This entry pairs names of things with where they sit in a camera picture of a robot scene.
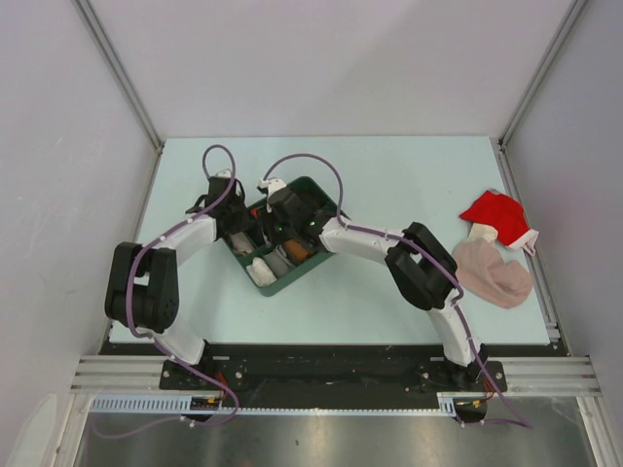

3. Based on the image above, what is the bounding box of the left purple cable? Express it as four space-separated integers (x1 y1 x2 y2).
91 144 249 440

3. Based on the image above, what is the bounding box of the white rolled cloth in tray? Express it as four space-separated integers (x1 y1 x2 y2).
246 257 277 288

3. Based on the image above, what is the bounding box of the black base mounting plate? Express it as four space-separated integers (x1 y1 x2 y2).
99 341 568 393

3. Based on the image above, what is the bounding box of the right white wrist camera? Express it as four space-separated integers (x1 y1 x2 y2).
257 177 287 198

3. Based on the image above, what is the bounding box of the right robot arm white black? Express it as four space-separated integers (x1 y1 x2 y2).
258 178 484 389

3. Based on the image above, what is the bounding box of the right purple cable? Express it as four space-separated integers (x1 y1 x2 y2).
262 153 534 430

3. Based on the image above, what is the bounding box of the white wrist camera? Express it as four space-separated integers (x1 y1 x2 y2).
257 177 287 198
215 169 235 179

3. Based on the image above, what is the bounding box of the red white underwear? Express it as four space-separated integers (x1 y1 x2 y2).
458 190 539 256

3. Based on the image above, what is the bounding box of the green compartment organizer tray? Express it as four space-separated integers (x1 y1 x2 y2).
224 198 332 297

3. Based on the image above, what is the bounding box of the pink underwear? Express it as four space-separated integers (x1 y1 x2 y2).
453 238 533 309

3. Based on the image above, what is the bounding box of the purple cable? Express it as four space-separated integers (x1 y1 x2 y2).
91 144 249 440
262 153 534 430

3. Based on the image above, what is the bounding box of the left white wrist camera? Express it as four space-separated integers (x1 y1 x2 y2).
215 169 235 179

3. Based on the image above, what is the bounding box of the grey rolled cloth in tray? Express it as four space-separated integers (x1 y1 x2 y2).
264 245 296 279

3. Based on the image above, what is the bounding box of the slotted cable duct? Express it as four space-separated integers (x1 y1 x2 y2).
91 394 485 416

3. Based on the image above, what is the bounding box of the beige rolled cloth in tray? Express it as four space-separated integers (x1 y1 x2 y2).
230 233 255 256

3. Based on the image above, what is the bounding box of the orange rolled cloth in tray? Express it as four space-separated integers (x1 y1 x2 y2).
283 239 314 264

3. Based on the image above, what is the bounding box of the aluminium frame rail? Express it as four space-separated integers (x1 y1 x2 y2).
70 355 602 397

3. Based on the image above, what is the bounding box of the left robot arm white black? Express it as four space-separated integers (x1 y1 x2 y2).
104 170 253 366

